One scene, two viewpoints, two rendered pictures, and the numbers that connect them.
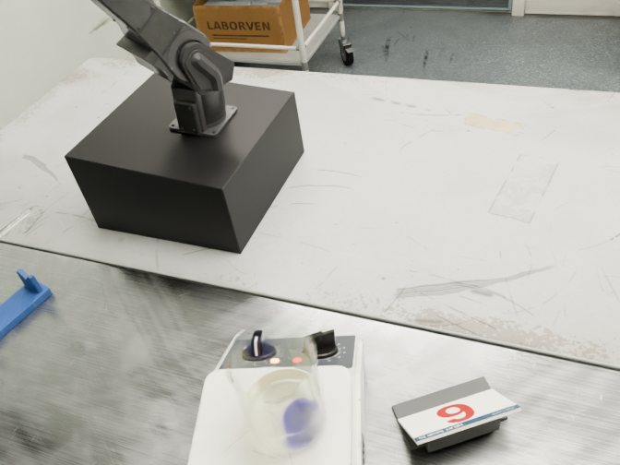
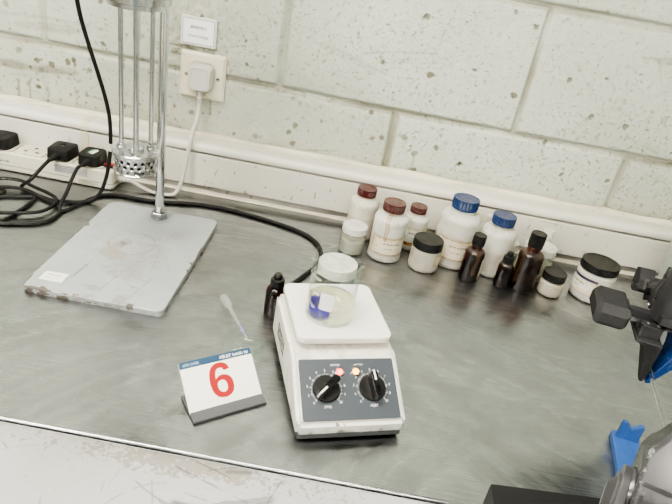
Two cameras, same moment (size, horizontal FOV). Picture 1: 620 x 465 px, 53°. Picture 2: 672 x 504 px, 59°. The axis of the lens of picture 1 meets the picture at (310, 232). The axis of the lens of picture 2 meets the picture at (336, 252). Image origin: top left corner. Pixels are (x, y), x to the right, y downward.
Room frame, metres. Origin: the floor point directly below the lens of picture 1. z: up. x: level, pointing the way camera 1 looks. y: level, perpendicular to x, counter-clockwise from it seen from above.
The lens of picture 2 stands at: (0.81, -0.25, 1.41)
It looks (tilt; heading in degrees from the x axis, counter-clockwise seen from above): 29 degrees down; 152
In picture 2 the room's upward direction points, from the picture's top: 11 degrees clockwise
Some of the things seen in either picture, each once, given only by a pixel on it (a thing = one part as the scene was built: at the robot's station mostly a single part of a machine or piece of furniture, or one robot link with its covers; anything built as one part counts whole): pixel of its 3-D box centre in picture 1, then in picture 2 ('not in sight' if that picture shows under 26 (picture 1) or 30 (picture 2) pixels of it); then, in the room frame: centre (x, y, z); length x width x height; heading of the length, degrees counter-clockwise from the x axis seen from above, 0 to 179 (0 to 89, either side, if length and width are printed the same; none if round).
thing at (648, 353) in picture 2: not in sight; (637, 353); (0.43, 0.39, 1.01); 0.06 x 0.04 x 0.07; 140
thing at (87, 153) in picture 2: not in sight; (90, 158); (-0.34, -0.20, 0.95); 0.07 x 0.04 x 0.02; 152
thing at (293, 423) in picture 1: (280, 394); (332, 287); (0.26, 0.04, 1.03); 0.07 x 0.06 x 0.08; 5
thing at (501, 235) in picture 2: not in sight; (496, 243); (0.06, 0.46, 0.96); 0.06 x 0.06 x 0.11
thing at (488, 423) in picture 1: (453, 408); (222, 383); (0.28, -0.09, 0.92); 0.09 x 0.06 x 0.04; 99
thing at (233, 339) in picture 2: not in sight; (242, 344); (0.21, -0.05, 0.91); 0.06 x 0.06 x 0.02
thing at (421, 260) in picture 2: not in sight; (425, 252); (0.04, 0.33, 0.93); 0.05 x 0.05 x 0.06
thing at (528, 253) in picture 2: not in sight; (529, 260); (0.12, 0.49, 0.95); 0.04 x 0.04 x 0.11
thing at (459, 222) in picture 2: not in sight; (457, 230); (0.02, 0.40, 0.96); 0.07 x 0.07 x 0.13
